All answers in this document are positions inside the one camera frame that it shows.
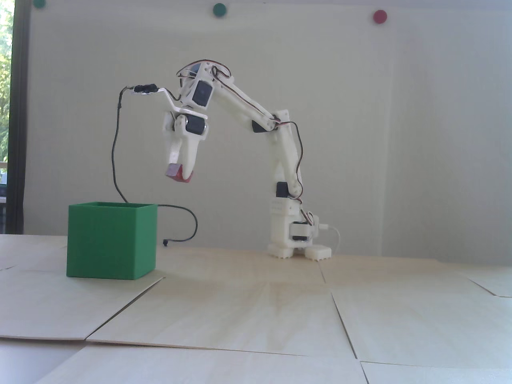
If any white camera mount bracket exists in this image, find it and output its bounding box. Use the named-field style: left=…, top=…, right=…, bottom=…
left=156, top=88, right=209, bottom=119

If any white power cable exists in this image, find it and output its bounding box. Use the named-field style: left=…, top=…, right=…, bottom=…
left=319, top=225, right=343, bottom=255

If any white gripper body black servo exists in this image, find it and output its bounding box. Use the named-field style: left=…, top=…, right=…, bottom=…
left=162, top=111, right=210, bottom=141

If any green open box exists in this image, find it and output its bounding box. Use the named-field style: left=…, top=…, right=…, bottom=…
left=66, top=202, right=158, bottom=280

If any thin black camera cable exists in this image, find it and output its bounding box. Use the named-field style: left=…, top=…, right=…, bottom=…
left=111, top=85, right=198, bottom=246

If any light plywood panel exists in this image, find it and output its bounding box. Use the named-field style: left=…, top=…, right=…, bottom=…
left=36, top=345, right=369, bottom=384
left=360, top=361, right=512, bottom=384
left=85, top=247, right=358, bottom=358
left=318, top=256, right=498, bottom=297
left=331, top=286, right=512, bottom=369
left=0, top=246, right=165, bottom=341

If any dark window frame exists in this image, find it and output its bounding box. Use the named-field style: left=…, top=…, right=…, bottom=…
left=5, top=0, right=32, bottom=234

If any red white black servo cable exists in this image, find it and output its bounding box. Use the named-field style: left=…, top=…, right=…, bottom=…
left=177, top=61, right=280, bottom=124
left=276, top=118, right=317, bottom=230

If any red block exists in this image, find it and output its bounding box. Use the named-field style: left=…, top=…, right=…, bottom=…
left=165, top=163, right=196, bottom=184

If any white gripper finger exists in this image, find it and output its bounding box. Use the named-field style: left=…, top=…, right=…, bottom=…
left=182, top=137, right=204, bottom=179
left=166, top=135, right=184, bottom=166

